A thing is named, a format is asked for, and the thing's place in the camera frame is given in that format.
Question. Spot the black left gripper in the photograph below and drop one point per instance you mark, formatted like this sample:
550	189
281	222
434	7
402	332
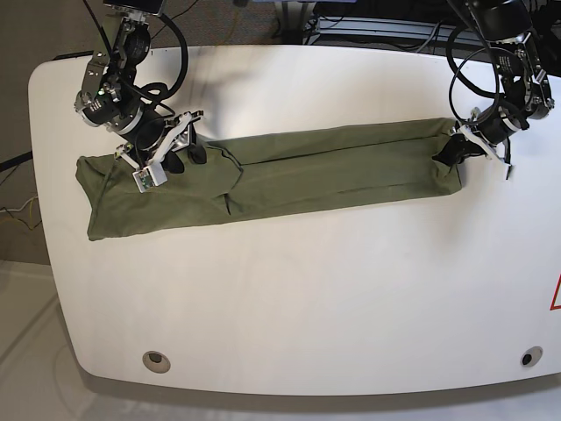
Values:
489	138

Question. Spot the right table grommet hole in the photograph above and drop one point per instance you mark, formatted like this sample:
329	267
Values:
531	357

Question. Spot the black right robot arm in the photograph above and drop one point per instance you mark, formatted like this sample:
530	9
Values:
109	96

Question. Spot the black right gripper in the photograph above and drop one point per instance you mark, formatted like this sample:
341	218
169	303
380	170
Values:
170	134

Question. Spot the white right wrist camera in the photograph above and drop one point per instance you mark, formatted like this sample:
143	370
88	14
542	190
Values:
148	177

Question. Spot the green T-shirt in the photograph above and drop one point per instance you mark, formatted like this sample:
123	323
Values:
273	175

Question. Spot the table grommet hole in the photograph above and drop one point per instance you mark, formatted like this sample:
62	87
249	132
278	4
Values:
156	362
531	357

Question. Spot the left table grommet hole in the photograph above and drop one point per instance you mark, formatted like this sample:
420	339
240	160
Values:
156	362

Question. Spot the aluminium frame rail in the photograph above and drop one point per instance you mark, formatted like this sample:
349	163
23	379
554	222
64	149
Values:
377	29

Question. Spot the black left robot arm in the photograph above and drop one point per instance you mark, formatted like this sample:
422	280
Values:
521	86

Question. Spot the red warning triangle sticker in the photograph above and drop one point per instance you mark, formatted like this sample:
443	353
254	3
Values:
556	299

